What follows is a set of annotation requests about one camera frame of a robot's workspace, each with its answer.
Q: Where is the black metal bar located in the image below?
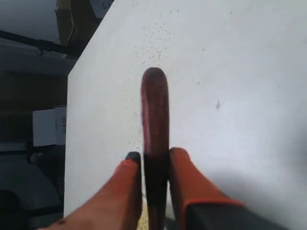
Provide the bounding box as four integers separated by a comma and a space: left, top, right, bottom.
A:
0, 30, 82, 57

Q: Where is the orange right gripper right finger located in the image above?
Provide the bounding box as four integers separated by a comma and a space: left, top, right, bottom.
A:
169, 147, 243, 230

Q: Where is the white cardboard box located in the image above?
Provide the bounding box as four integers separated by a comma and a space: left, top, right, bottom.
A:
33, 106, 67, 147

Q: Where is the brown wooden spoon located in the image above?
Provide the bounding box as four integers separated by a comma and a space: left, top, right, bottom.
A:
141, 68, 169, 230

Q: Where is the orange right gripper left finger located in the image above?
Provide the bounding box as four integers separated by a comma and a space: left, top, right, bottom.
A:
48, 152, 142, 230

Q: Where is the yellow cardboard box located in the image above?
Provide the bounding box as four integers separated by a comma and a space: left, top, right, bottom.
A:
55, 0, 76, 46

